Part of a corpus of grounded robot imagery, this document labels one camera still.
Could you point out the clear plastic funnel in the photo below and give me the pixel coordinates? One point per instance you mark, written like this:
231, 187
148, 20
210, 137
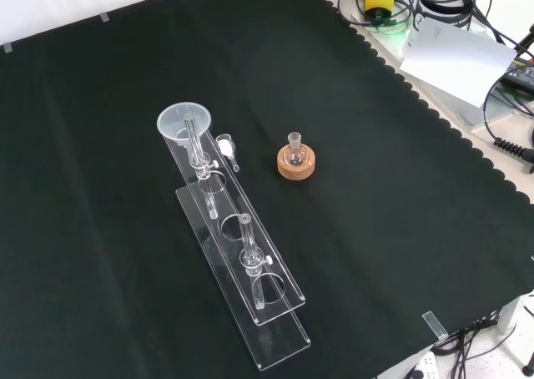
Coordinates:
170, 122

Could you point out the glass weighing funnel with powder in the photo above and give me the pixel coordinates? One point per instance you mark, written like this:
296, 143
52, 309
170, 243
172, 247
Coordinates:
225, 146

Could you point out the clear acrylic funnel stand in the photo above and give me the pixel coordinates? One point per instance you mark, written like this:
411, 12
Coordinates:
288, 345

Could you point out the small round-bottom glass flask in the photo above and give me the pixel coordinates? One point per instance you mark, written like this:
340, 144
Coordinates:
295, 156

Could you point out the black cloth bench cover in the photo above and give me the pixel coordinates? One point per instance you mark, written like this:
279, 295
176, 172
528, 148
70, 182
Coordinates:
375, 195

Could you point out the yellow emergency stop button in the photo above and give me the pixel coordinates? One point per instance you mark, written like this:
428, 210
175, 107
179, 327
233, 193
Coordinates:
378, 1

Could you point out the clear tape strip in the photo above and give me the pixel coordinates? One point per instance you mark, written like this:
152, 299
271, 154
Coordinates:
104, 17
8, 47
434, 324

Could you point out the pale board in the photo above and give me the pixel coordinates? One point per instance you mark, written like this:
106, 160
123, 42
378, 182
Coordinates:
454, 57

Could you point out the white power strip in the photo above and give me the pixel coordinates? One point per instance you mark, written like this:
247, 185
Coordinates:
425, 366

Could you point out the black box with yellow label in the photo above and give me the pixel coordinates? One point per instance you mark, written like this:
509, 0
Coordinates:
521, 77

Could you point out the black tripod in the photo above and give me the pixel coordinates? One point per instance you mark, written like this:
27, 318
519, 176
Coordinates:
526, 39

